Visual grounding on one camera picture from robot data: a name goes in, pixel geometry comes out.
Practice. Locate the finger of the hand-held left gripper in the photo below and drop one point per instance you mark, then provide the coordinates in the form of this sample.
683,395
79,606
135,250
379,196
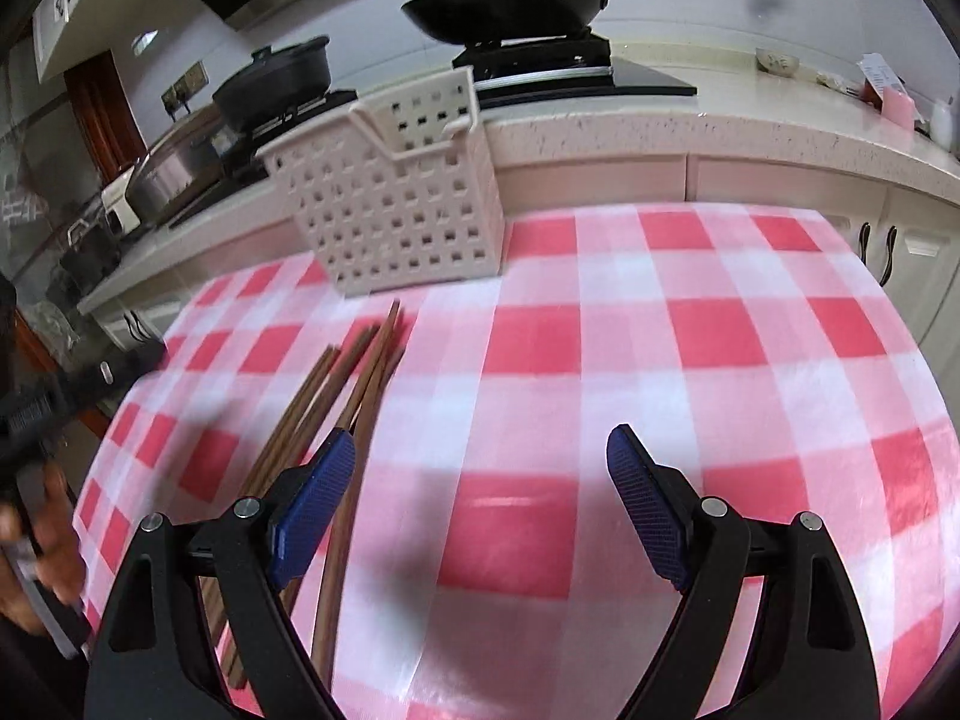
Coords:
127,367

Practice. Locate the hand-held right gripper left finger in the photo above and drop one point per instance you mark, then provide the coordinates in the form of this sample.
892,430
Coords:
315,510

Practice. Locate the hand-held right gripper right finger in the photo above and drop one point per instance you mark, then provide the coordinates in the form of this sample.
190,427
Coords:
649,510

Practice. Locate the bunch of wooden chopsticks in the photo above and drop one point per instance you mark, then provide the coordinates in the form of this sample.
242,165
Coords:
330,600

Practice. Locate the white plastic utensil basket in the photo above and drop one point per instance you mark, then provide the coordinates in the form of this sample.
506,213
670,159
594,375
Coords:
390,225

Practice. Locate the person's left hand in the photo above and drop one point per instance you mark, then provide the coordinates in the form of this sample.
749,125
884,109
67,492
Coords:
56,547

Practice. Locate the black kitchen appliance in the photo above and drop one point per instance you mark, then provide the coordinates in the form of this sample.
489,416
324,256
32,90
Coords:
90,255

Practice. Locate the red white checkered tablecloth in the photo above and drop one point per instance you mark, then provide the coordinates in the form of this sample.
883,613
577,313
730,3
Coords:
555,405

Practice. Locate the white kitchen appliance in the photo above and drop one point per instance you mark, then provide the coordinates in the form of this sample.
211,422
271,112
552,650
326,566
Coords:
116,206

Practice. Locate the brown rice cooker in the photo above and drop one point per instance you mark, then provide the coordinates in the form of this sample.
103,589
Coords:
169,180

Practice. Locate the brown wooden door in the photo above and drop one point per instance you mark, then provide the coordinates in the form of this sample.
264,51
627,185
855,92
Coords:
101,112

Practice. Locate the black lidded cooking pot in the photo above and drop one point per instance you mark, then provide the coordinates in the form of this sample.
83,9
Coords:
277,86

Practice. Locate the black glass gas cooktop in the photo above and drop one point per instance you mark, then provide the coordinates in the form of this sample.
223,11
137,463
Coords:
645,79

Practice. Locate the small patterned bowl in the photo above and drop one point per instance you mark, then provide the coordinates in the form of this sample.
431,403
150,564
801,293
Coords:
776,61

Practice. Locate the pink box on counter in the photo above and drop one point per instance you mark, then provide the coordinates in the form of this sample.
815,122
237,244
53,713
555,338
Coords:
898,106

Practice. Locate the small white bottle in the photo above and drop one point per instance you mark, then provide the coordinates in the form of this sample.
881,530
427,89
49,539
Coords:
941,120

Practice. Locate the red packet with paper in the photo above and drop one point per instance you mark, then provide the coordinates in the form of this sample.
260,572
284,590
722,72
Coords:
877,75

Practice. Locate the black wok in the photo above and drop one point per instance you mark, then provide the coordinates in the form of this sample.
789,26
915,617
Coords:
510,11

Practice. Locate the beige triple wall socket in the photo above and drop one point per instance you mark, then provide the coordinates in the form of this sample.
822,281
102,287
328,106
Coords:
187,86

